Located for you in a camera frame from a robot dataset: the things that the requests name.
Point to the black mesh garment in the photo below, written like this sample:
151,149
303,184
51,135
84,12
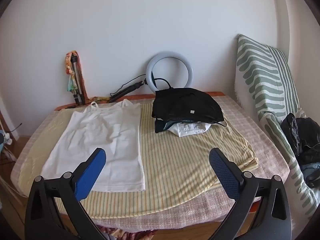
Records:
185,105

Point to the maroon patterned cloth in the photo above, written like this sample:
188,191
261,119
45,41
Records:
120,235

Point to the light blue plastic object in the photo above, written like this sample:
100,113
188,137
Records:
1,140

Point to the blue cloth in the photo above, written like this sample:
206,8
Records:
310,170

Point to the silver tripod with orange cloth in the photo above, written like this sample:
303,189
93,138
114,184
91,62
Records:
70,75

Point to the small white object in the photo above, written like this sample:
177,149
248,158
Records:
8,138

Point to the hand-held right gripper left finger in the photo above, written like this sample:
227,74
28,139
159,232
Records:
90,175

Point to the black jacket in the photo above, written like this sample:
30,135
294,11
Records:
300,135

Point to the black mini tripod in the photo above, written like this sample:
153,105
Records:
125,91

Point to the yellow striped cloth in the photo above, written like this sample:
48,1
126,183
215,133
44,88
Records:
175,160

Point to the white tank top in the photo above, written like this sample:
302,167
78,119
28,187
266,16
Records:
100,135

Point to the dark teal garment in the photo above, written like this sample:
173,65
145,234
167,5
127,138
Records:
162,127

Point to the orange bed base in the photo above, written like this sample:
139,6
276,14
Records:
140,96

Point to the green striped cushion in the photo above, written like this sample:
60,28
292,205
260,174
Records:
262,80

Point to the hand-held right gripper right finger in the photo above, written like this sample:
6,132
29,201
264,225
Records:
223,172

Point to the pink checked blanket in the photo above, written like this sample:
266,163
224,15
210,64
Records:
262,150

